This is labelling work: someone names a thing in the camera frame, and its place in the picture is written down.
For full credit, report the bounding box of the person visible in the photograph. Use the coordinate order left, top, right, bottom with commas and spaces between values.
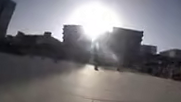
91, 47, 103, 72

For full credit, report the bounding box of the wide dark block building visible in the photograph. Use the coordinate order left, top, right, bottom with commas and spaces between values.
103, 25, 146, 72

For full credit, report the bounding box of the low dark building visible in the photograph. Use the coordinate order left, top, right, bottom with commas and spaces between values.
4, 26, 64, 61

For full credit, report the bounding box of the grey concrete pavement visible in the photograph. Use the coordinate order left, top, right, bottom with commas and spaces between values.
0, 50, 181, 102

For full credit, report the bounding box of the low flat-roofed building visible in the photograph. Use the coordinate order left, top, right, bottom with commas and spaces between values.
157, 46, 181, 67

